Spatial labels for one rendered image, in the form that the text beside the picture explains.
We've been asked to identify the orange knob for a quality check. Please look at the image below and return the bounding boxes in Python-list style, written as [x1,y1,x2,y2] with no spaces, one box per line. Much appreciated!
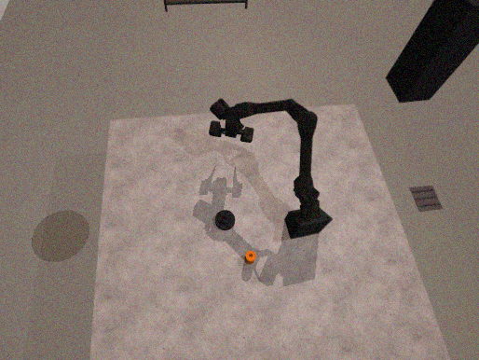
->
[245,251,256,265]

